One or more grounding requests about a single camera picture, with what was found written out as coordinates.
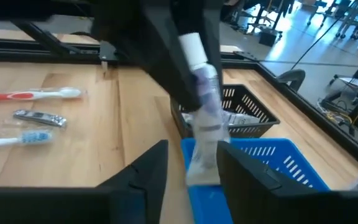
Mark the blue plastic basket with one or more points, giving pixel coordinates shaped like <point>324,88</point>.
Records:
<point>204,202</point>

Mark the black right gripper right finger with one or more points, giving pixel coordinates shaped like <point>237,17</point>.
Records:
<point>244,180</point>

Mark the red white packaged toothbrush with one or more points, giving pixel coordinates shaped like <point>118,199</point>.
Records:
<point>17,95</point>

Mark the white toothpaste tube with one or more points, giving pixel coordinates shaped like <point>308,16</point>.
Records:
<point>210,130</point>
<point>244,119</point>

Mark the teal white packaged toothbrush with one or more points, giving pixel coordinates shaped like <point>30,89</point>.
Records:
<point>36,137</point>

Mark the black box on floor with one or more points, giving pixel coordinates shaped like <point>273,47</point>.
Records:
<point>269,38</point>

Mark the black plastic basket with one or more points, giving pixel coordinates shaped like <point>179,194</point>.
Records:
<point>253,102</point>

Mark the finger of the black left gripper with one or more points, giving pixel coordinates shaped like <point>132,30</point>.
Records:
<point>172,62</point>
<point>213,37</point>

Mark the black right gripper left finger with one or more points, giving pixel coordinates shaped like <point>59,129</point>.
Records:
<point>148,177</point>

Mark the silver nail clipper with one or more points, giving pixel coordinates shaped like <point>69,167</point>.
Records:
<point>39,118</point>

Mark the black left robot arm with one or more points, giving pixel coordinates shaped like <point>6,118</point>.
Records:
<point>26,9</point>

